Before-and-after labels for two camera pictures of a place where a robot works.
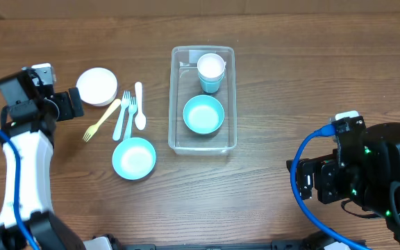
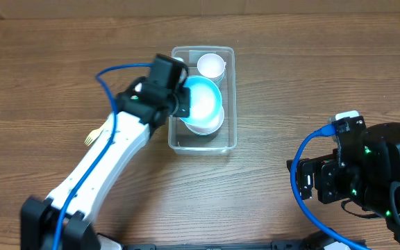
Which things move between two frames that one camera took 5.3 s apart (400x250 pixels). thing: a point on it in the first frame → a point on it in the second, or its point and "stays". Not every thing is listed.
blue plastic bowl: [134, 158] → [207, 114]
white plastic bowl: [97, 86] → [206, 115]
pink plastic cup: [211, 64] stays
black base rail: [275, 245] stays
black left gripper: [67, 112] → [180, 105]
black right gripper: [321, 167] stays
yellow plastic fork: [92, 129] → [93, 135]
